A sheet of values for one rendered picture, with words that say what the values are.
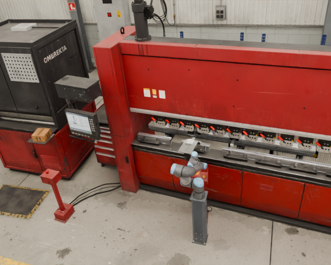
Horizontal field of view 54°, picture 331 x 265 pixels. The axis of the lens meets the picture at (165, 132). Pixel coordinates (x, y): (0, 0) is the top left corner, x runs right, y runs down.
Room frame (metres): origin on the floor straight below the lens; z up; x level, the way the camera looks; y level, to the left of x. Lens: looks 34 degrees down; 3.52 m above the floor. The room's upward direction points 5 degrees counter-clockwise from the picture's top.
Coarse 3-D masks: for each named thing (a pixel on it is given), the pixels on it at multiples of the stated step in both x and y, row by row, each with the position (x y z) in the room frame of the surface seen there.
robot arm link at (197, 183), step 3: (192, 180) 2.79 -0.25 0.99; (195, 180) 2.77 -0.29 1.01; (198, 180) 2.77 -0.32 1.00; (201, 180) 2.77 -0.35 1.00; (192, 183) 2.76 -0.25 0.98; (195, 183) 2.73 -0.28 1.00; (198, 183) 2.73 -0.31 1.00; (201, 183) 2.73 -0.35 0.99; (192, 186) 2.74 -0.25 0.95; (195, 186) 2.72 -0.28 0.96; (198, 186) 2.71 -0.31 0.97; (201, 186) 2.71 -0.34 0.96; (195, 189) 2.72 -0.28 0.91; (198, 189) 2.71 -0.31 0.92; (201, 189) 2.71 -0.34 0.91
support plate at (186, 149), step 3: (186, 141) 3.54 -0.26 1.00; (183, 144) 3.49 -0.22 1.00; (192, 144) 3.47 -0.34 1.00; (195, 144) 3.47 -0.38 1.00; (180, 147) 3.43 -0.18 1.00; (183, 147) 3.42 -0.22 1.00; (186, 147) 3.42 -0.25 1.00; (189, 147) 3.41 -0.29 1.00; (192, 147) 3.40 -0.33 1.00; (180, 150) 3.36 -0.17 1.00; (183, 150) 3.35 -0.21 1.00; (186, 150) 3.35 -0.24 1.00; (189, 150) 3.34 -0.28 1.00; (192, 150) 3.34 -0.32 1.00; (186, 153) 3.30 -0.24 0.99; (189, 153) 3.29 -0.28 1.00
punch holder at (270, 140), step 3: (264, 132) 3.13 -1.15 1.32; (267, 132) 3.11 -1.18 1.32; (270, 132) 3.10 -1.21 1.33; (273, 132) 3.09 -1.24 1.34; (264, 135) 3.13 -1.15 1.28; (267, 135) 3.12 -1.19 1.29; (270, 135) 3.10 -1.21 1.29; (273, 135) 3.08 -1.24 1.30; (264, 138) 3.12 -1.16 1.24; (267, 138) 3.11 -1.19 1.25; (270, 138) 3.10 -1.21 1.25; (273, 138) 3.08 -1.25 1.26; (264, 141) 3.12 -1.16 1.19; (267, 141) 3.11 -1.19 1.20; (270, 141) 3.09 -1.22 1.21; (273, 141) 3.08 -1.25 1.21
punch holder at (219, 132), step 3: (213, 126) 3.39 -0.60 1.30; (216, 126) 3.37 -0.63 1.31; (219, 126) 3.36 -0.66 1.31; (222, 126) 3.35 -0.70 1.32; (225, 126) 3.38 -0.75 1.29; (216, 129) 3.37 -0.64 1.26; (219, 129) 3.36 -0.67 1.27; (222, 129) 3.34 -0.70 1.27; (225, 129) 3.40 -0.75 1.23; (213, 132) 3.39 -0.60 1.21; (216, 132) 3.37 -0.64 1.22; (219, 132) 3.37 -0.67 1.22; (222, 132) 3.34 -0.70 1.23; (216, 135) 3.37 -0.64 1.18; (219, 135) 3.36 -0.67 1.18; (222, 135) 3.34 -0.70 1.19
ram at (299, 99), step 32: (128, 64) 3.86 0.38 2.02; (160, 64) 3.67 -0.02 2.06; (192, 64) 3.50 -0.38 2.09; (224, 64) 3.34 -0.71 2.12; (256, 64) 3.22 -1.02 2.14; (128, 96) 3.89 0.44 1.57; (192, 96) 3.51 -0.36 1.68; (224, 96) 3.34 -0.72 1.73; (256, 96) 3.18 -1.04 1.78; (288, 96) 3.04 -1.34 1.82; (320, 96) 2.91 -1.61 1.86; (256, 128) 3.17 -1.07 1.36; (288, 128) 3.02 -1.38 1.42; (320, 128) 2.88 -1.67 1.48
